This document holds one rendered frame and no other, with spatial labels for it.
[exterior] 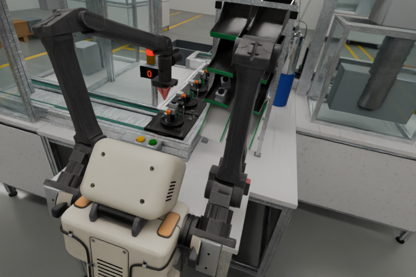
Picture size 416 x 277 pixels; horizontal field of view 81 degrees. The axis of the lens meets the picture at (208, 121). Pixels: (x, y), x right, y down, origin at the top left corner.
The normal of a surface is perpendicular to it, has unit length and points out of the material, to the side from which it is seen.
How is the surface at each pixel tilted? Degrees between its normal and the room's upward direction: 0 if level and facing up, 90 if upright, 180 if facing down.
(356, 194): 90
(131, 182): 48
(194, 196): 0
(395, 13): 90
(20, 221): 0
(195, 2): 90
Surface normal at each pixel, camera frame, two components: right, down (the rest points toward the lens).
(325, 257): 0.09, -0.84
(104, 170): -0.14, -0.21
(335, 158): -0.29, 0.49
